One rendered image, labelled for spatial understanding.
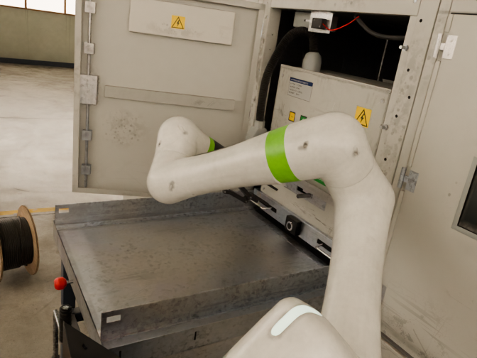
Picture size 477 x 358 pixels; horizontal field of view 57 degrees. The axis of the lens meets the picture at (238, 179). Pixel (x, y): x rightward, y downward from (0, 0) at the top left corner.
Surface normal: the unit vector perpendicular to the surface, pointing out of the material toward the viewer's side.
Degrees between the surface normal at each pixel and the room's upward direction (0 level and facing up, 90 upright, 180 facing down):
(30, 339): 0
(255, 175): 111
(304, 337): 52
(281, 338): 44
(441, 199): 90
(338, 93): 90
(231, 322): 90
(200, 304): 90
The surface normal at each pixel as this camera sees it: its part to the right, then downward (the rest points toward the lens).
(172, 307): 0.50, 0.34
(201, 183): -0.32, 0.64
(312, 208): -0.85, 0.05
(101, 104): 0.16, 0.34
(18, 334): 0.14, -0.94
